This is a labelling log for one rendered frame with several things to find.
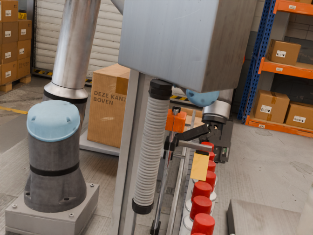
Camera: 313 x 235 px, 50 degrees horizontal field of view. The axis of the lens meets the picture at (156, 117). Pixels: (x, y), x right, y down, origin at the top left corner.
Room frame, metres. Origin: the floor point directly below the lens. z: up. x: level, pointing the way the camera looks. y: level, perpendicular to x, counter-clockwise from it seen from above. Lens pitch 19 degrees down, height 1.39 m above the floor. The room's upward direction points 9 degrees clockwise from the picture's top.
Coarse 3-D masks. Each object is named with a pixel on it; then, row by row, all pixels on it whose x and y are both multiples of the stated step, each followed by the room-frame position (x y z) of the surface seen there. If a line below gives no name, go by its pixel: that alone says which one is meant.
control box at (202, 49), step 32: (128, 0) 0.53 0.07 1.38; (160, 0) 0.48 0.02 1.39; (192, 0) 0.45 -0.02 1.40; (224, 0) 0.43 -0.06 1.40; (256, 0) 0.49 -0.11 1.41; (128, 32) 0.52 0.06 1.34; (160, 32) 0.48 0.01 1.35; (192, 32) 0.44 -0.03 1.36; (224, 32) 0.44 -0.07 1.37; (128, 64) 0.51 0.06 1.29; (160, 64) 0.47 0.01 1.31; (192, 64) 0.44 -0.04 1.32; (224, 64) 0.45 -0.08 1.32
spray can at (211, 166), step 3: (210, 162) 0.66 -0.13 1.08; (213, 162) 0.66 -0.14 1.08; (210, 165) 0.64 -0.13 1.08; (213, 165) 0.65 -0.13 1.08; (207, 168) 0.64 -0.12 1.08; (210, 168) 0.64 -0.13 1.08; (213, 168) 0.64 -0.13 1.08; (213, 171) 0.64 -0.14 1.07; (192, 180) 0.65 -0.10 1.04; (195, 180) 0.64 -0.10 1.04; (192, 183) 0.65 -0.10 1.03; (192, 186) 0.65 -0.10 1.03; (189, 195) 0.66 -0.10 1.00; (189, 198) 0.65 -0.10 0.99
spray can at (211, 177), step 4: (208, 172) 0.61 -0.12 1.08; (212, 172) 0.61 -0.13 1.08; (208, 176) 0.59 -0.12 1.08; (212, 176) 0.59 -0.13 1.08; (216, 176) 0.60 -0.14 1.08; (200, 180) 0.59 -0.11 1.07; (208, 180) 0.59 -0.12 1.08; (212, 180) 0.59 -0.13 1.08; (212, 184) 0.59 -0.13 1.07; (212, 188) 0.59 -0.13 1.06; (212, 192) 0.60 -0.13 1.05; (212, 196) 0.59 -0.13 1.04; (216, 196) 0.60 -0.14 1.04; (212, 200) 0.58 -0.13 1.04; (212, 204) 0.58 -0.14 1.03; (212, 208) 0.59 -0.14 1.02; (212, 212) 0.59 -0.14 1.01
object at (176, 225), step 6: (192, 114) 1.37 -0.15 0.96; (192, 120) 1.29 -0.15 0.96; (192, 126) 1.22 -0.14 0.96; (186, 150) 0.99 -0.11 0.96; (186, 156) 0.94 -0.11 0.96; (186, 162) 0.90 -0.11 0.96; (186, 168) 0.86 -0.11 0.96; (186, 174) 0.82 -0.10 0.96; (180, 186) 0.76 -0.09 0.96; (180, 192) 0.72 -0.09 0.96; (180, 198) 0.70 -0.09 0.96; (180, 204) 0.67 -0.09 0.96; (180, 210) 0.65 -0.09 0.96; (180, 216) 0.63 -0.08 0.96; (174, 222) 0.60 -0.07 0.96; (174, 228) 0.58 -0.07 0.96; (174, 234) 0.56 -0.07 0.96
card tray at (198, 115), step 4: (184, 108) 1.76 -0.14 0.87; (188, 112) 1.76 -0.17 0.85; (192, 112) 1.76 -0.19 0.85; (196, 112) 1.75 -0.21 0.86; (200, 112) 1.75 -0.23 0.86; (188, 116) 1.74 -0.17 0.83; (196, 116) 1.75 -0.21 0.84; (200, 116) 1.75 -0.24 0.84; (188, 120) 1.67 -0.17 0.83; (196, 120) 1.69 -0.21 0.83; (200, 120) 1.70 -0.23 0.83; (196, 124) 1.62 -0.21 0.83; (200, 124) 1.63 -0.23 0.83; (184, 128) 1.54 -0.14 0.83; (216, 128) 1.61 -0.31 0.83
